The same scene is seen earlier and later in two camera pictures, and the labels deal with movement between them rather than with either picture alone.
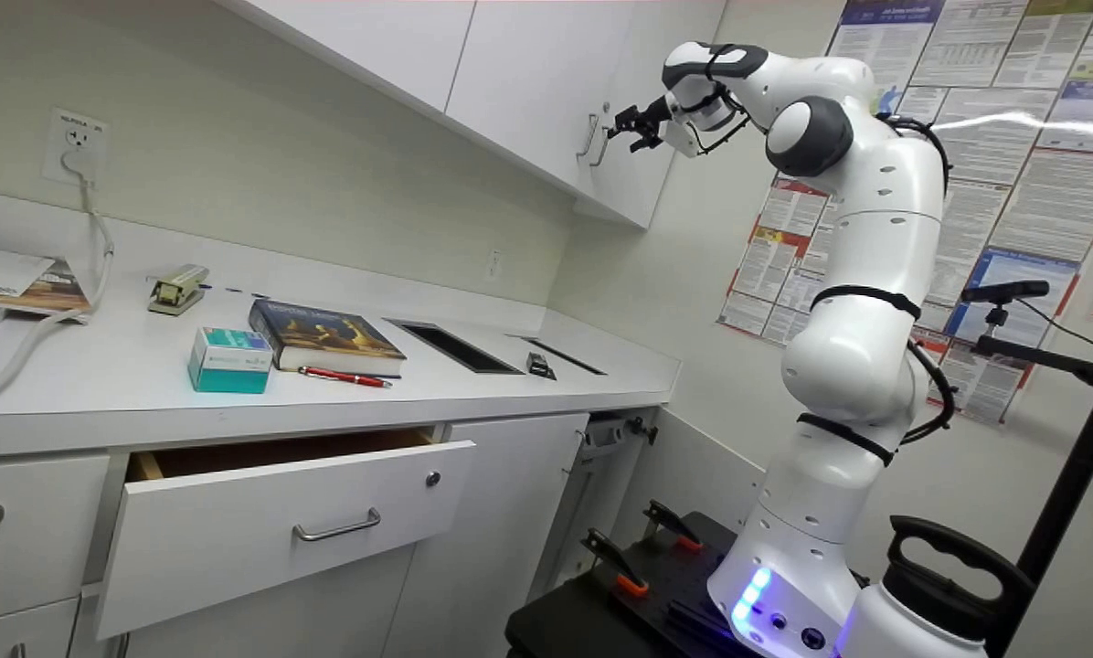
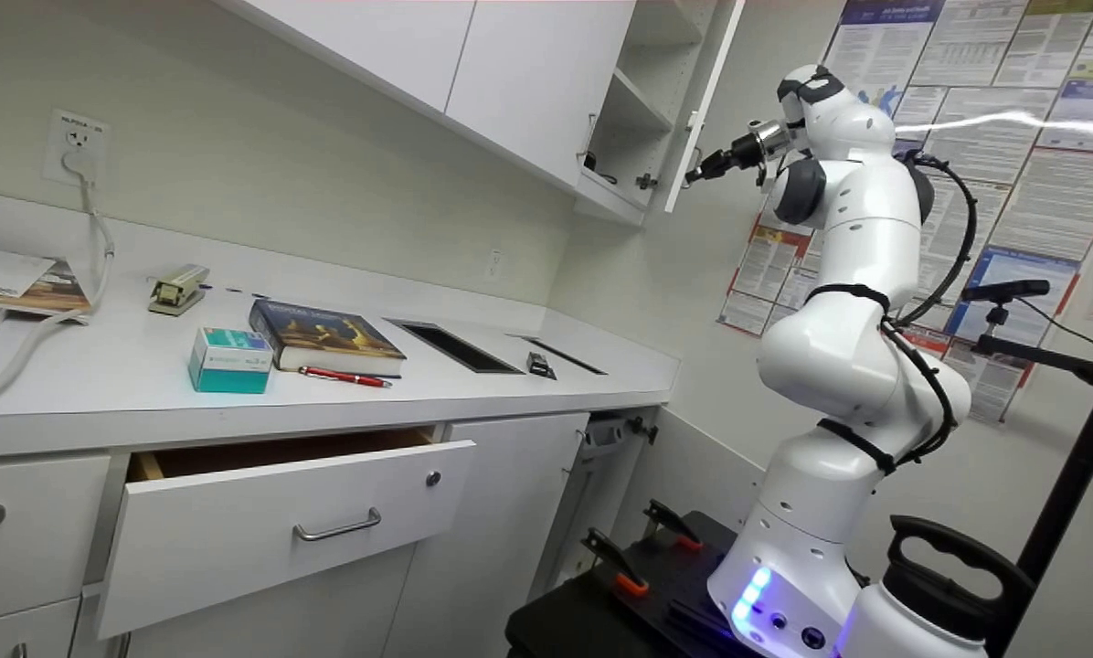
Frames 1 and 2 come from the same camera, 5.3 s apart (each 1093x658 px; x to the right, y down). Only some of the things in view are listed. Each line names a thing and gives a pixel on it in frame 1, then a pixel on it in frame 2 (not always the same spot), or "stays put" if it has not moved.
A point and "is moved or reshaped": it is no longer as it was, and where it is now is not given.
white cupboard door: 619,53 is moved or reshaped
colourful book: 331,340 stays put
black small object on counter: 538,368 stays put
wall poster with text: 1031,106 stays put
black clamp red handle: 678,525 stays put
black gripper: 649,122 → 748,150
